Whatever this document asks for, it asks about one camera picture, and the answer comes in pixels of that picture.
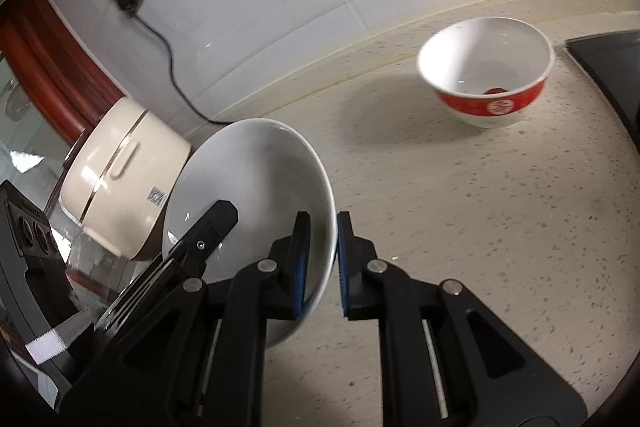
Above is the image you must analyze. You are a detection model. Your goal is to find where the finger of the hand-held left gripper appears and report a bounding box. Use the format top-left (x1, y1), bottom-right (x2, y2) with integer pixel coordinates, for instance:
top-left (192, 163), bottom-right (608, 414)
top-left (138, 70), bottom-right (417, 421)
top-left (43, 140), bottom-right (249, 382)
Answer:
top-left (95, 201), bottom-right (238, 333)

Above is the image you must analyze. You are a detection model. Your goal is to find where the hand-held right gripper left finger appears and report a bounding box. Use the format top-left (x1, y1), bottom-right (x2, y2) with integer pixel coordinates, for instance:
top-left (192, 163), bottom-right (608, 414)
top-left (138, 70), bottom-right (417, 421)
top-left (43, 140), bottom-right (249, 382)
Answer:
top-left (57, 211), bottom-right (313, 427)

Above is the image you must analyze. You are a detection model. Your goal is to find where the black cooktop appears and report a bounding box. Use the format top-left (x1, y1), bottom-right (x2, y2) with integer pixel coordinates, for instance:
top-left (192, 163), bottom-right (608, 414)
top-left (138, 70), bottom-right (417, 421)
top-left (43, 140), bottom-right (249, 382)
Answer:
top-left (564, 29), bottom-right (640, 135)

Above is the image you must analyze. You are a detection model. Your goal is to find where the red wooden door frame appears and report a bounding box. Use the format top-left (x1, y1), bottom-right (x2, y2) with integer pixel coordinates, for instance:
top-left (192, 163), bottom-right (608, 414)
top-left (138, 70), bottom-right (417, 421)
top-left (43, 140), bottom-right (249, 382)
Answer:
top-left (0, 0), bottom-right (128, 145)

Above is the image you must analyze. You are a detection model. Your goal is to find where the white bowl with red band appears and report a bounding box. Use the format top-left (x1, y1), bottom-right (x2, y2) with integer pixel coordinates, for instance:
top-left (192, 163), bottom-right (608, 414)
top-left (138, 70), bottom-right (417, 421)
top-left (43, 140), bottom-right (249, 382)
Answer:
top-left (417, 17), bottom-right (555, 129)

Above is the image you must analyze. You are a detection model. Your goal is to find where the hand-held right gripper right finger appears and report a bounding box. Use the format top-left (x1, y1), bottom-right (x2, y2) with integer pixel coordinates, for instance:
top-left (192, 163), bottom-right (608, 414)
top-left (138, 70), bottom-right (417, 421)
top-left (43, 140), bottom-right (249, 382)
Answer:
top-left (336, 211), bottom-right (588, 427)

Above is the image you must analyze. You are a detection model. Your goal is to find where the cream rice cooker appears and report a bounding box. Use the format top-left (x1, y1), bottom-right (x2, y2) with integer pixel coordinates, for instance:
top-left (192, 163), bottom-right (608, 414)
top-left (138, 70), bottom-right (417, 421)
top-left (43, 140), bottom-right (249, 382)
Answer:
top-left (57, 98), bottom-right (193, 262)

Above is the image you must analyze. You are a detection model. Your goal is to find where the glass door panel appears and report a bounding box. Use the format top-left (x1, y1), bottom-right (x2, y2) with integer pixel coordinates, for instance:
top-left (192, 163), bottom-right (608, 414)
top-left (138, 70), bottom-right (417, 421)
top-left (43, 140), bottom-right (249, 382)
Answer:
top-left (0, 57), bottom-right (68, 188)

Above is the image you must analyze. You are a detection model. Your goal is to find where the black power cord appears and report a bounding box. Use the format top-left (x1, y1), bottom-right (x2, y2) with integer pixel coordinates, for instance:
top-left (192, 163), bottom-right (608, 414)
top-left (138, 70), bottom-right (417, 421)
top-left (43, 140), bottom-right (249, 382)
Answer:
top-left (116, 0), bottom-right (241, 126)

